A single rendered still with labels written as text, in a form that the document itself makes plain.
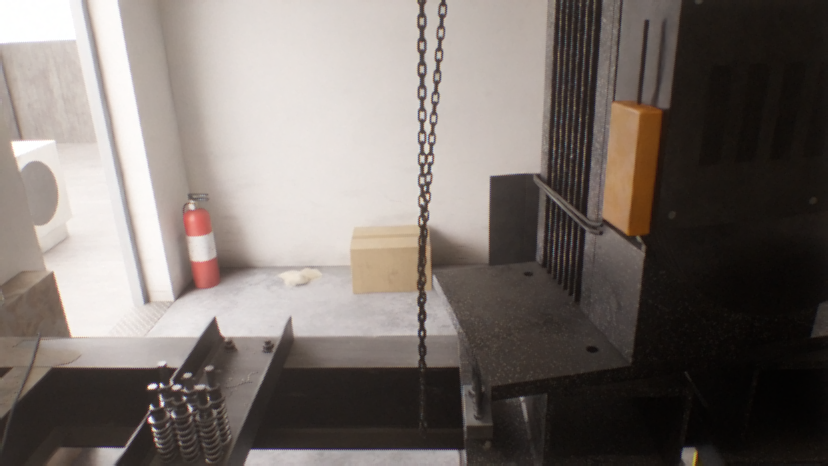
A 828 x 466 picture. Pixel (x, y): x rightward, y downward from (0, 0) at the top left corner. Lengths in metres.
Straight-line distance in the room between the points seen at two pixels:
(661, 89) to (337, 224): 2.86
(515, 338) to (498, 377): 0.12
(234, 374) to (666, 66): 1.13
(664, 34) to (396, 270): 2.55
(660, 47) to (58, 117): 7.75
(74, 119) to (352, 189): 5.19
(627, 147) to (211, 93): 2.89
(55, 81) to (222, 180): 4.77
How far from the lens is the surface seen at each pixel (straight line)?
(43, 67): 8.17
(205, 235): 3.42
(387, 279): 3.21
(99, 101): 3.19
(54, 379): 1.87
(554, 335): 1.13
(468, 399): 1.29
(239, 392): 1.44
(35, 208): 4.50
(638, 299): 1.02
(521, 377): 1.02
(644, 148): 0.78
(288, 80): 3.35
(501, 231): 1.55
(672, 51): 0.77
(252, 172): 3.51
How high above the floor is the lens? 1.48
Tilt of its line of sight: 22 degrees down
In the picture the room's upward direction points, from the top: 2 degrees counter-clockwise
